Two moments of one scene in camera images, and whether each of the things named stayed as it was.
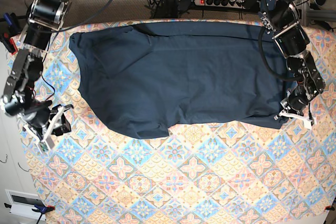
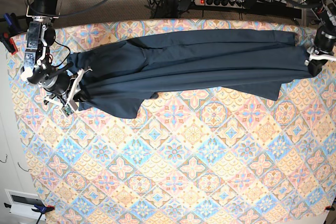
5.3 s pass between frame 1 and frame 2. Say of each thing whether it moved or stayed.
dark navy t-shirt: moved
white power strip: stayed
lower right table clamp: stayed
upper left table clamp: stayed
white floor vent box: stayed
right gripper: moved
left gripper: moved
